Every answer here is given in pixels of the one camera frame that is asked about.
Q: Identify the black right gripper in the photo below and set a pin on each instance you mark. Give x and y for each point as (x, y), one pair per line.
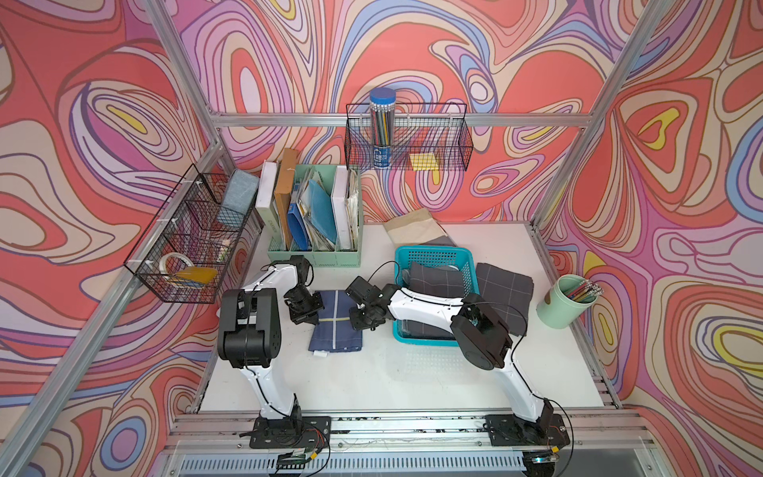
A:
(357, 324)

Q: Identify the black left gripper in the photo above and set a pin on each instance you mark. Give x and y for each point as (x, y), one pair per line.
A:
(313, 313)

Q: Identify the navy blue cloth yellow stripe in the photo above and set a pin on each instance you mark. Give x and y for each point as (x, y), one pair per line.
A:
(334, 332)

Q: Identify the dark grey grid cloth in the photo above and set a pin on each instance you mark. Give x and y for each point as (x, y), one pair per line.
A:
(444, 281)
(509, 293)

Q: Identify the beige and grey cloth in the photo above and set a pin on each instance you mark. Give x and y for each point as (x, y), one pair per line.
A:
(415, 228)

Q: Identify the teal plastic basket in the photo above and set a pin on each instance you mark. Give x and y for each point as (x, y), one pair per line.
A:
(440, 258)

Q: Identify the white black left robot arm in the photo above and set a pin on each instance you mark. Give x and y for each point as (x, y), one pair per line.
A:
(250, 331)

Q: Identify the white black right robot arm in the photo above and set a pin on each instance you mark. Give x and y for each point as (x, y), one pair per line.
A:
(482, 336)

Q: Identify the yellow notepad in left basket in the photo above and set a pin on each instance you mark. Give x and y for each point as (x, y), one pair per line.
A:
(194, 277)

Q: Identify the blue folder in organizer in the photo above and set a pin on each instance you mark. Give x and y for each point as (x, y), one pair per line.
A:
(311, 219)

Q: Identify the mint green file organizer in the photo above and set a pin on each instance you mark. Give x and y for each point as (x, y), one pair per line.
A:
(344, 189)

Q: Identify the white book in organizer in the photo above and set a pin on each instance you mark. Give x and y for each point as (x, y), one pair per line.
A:
(264, 199)

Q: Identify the white tape roll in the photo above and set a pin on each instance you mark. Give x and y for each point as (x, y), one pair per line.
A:
(170, 263)

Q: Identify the grey blue sponge cloth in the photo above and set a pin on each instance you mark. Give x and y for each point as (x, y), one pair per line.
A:
(239, 195)

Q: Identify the brown cardboard folder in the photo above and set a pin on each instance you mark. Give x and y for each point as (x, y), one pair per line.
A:
(289, 158)

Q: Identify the yellow sticky note pad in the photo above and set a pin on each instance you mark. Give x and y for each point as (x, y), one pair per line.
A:
(424, 162)

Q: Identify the green pen cup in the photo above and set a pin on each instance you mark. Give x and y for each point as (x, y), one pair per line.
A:
(569, 297)

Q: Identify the blue capped pencil tube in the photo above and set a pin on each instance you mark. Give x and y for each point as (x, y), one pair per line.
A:
(382, 108)

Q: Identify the black wire basket left wall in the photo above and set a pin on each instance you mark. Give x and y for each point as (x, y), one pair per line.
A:
(187, 223)

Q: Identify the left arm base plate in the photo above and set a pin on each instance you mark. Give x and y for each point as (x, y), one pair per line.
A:
(312, 433)

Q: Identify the black wire basket on back wall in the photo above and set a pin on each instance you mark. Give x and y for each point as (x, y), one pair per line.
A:
(440, 128)

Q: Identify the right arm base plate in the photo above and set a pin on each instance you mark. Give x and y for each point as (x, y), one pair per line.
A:
(509, 431)

